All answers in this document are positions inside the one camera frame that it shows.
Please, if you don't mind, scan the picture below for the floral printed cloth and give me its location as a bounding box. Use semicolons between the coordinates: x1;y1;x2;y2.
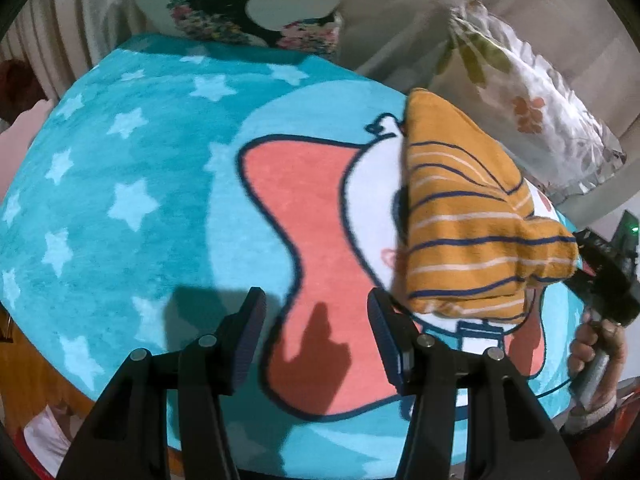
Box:
167;0;346;63

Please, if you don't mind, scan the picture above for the yellow striped sweater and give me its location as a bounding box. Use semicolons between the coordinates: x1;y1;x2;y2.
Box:
402;87;581;322

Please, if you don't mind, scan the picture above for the person's right hand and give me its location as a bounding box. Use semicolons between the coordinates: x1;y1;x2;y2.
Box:
569;310;628;405

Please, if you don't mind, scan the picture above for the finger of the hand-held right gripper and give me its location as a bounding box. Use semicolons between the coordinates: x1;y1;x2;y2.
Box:
565;269;603;308
574;228;618;276

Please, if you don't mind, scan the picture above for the dark red cloth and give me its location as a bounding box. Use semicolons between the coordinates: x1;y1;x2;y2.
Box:
0;60;48;123

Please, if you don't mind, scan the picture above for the wooden bed frame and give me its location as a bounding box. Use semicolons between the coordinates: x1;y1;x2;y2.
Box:
0;305;171;461

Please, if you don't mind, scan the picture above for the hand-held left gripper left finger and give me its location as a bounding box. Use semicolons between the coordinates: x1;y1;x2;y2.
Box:
60;287;267;480

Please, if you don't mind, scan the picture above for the white leaf printed pillow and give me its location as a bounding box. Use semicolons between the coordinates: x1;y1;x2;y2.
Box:
435;0;628;206

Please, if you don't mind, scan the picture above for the beige pleated curtain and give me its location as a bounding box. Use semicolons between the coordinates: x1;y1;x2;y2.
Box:
0;0;151;103

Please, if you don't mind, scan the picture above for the turquoise star printed blanket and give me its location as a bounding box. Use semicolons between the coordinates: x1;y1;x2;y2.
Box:
0;32;583;478

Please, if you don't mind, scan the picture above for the pink cloth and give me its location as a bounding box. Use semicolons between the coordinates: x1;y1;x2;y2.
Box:
0;100;52;186

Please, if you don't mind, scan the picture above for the person's right forearm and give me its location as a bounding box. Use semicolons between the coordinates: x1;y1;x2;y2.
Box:
560;394;640;480

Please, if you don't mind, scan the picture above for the beige cloth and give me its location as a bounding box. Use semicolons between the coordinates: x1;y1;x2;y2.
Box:
340;0;453;86

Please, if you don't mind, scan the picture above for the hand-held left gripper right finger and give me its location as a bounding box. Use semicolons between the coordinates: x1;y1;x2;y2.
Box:
366;289;581;480

